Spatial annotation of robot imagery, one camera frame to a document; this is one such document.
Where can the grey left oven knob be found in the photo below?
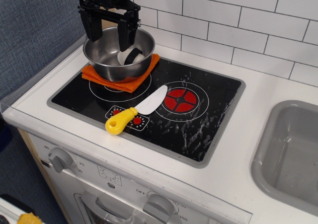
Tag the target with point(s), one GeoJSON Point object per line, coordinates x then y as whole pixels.
{"type": "Point", "coordinates": [60, 159]}

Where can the grey right oven knob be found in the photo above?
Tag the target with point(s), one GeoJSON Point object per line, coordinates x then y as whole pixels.
{"type": "Point", "coordinates": [159, 208]}

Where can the stainless steel bowl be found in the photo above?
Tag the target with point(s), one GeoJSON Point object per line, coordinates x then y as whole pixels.
{"type": "Point", "coordinates": [102, 55]}

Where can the orange cloth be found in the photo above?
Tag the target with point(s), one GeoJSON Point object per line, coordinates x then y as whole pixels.
{"type": "Point", "coordinates": [89, 73]}

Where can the black toy stove top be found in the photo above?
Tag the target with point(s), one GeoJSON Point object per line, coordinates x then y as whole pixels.
{"type": "Point", "coordinates": [186, 126]}

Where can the yellow handled toy knife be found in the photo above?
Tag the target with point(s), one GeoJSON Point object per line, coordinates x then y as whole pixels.
{"type": "Point", "coordinates": [117, 123]}

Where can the grey sink basin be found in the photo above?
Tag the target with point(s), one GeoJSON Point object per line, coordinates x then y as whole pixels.
{"type": "Point", "coordinates": [285, 165]}

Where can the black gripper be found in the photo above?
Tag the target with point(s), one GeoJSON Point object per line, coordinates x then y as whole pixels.
{"type": "Point", "coordinates": [123, 12]}

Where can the grey oven knob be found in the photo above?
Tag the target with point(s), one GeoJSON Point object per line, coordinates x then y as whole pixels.
{"type": "Point", "coordinates": [60, 159]}
{"type": "Point", "coordinates": [159, 208]}

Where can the white and black sushi toy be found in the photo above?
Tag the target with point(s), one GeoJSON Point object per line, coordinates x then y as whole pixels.
{"type": "Point", "coordinates": [130, 56]}

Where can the white toy oven front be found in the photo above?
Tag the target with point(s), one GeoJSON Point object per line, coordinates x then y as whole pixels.
{"type": "Point", "coordinates": [89, 193]}

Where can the yellow sponge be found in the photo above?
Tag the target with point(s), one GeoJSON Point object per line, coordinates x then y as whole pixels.
{"type": "Point", "coordinates": [29, 218]}

